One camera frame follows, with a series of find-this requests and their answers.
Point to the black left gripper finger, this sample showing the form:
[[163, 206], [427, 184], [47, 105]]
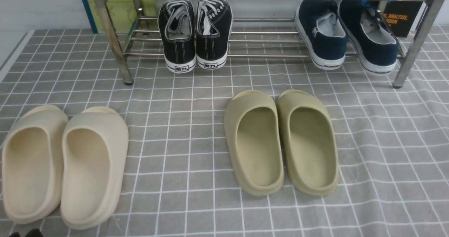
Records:
[[15, 234], [34, 233]]

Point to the navy slip-on shoe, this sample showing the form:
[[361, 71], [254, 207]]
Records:
[[376, 48], [321, 29]]

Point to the metal shoe rack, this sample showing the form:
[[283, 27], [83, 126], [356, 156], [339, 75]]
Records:
[[121, 53]]

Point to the left cream foam slipper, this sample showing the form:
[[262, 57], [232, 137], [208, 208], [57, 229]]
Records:
[[32, 164]]

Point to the cream foam slipper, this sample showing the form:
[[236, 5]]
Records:
[[94, 148], [32, 164]]

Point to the right cream foam slipper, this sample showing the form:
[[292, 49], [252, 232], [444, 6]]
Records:
[[94, 148]]

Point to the teal and yellow book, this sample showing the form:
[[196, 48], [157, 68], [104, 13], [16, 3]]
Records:
[[123, 14]]

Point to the left olive foam slipper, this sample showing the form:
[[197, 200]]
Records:
[[251, 126]]

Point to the olive foam slipper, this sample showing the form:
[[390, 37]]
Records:
[[251, 126], [308, 140]]

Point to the left black canvas sneaker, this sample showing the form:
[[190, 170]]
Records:
[[176, 29]]

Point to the black canvas sneaker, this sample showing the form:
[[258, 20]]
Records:
[[214, 26], [176, 29]]

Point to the right black canvas sneaker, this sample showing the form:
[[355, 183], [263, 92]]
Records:
[[214, 26]]

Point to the right olive foam slipper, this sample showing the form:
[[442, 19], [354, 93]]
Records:
[[308, 140]]

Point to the grey checked floor cloth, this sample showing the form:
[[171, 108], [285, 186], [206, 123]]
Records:
[[178, 181]]

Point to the black image processing book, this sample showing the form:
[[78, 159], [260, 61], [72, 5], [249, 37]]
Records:
[[400, 15]]

